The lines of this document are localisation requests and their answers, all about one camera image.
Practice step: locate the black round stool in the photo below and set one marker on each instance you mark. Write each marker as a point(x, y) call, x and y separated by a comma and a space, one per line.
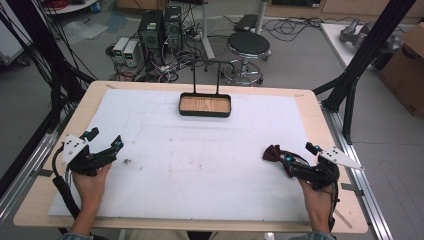
point(248, 45)

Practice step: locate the person's right hand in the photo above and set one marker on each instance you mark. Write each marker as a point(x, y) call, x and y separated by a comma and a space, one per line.
point(318, 201)

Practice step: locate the dark red cloth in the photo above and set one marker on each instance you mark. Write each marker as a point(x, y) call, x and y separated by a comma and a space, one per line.
point(273, 155)

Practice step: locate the white board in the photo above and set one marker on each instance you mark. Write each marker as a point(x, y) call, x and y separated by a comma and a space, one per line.
point(336, 43)

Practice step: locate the black tray with hanging bar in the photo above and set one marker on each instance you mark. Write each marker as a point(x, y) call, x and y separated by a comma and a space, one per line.
point(204, 104)

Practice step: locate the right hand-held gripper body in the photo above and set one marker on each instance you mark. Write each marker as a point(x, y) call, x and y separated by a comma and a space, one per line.
point(320, 173)

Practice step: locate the round white table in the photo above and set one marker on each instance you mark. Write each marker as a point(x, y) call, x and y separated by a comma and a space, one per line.
point(70, 6)

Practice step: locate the brown cardboard box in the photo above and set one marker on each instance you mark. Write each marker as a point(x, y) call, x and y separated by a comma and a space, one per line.
point(405, 73)

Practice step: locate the white foam mat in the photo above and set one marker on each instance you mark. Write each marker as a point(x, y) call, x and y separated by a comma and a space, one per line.
point(200, 160)

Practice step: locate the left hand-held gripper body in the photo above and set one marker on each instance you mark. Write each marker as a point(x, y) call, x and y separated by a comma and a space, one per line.
point(75, 150)

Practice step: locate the black metal frame stand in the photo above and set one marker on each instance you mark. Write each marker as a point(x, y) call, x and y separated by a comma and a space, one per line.
point(43, 53)
point(366, 50)

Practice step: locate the black flat case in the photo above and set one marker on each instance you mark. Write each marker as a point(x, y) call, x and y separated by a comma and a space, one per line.
point(246, 22)

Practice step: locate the slim black computer tower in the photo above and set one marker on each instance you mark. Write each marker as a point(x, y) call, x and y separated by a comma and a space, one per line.
point(172, 26)

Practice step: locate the white desk leg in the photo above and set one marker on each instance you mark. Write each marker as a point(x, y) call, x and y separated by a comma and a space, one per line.
point(260, 15)
point(206, 30)

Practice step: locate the grey bench power supply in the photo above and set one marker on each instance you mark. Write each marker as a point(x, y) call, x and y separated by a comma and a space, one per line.
point(120, 48)
point(131, 53)

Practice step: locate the person's left hand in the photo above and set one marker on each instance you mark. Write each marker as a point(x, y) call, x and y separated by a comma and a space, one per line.
point(90, 190)

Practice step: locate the large black computer tower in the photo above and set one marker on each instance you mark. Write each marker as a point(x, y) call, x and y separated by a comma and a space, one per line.
point(150, 31)

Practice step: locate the aluminium rail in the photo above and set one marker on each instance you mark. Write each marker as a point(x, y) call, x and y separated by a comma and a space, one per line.
point(30, 166)
point(363, 186)

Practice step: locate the grey computer towers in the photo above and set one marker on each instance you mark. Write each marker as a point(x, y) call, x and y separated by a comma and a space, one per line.
point(166, 66)

